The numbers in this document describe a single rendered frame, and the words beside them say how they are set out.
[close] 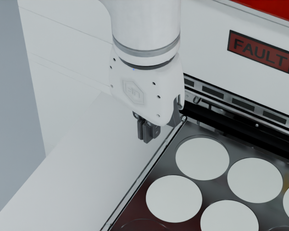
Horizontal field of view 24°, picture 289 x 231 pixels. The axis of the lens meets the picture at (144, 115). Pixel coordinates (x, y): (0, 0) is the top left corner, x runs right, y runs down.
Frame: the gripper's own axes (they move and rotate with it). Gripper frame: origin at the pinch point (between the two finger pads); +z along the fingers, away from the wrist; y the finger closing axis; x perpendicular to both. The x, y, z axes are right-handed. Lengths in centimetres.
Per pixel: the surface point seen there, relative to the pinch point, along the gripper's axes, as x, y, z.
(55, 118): 19, -49, 50
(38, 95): 18, -53, 44
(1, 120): 38, -109, 113
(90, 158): 7.0, -22.7, 33.2
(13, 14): 81, -151, 112
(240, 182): 17.2, 6.2, 26.1
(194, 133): 20.7, -7.2, 25.7
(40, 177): -2.7, -26.8, 33.0
